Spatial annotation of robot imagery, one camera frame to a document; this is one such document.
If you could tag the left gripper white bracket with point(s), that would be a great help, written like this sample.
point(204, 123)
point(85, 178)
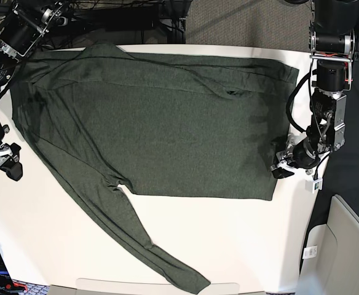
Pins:
point(299, 159)

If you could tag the white plastic bin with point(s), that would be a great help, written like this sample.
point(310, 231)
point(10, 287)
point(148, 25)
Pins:
point(331, 257)

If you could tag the green long sleeve shirt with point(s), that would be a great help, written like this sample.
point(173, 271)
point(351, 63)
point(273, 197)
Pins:
point(171, 125)

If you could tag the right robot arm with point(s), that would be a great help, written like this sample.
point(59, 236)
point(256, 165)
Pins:
point(21, 30)

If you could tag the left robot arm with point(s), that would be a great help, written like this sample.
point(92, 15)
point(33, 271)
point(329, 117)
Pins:
point(332, 45)

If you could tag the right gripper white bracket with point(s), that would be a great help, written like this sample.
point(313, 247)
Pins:
point(9, 161)

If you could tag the dark grey mat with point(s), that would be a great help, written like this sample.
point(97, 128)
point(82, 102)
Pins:
point(341, 176)

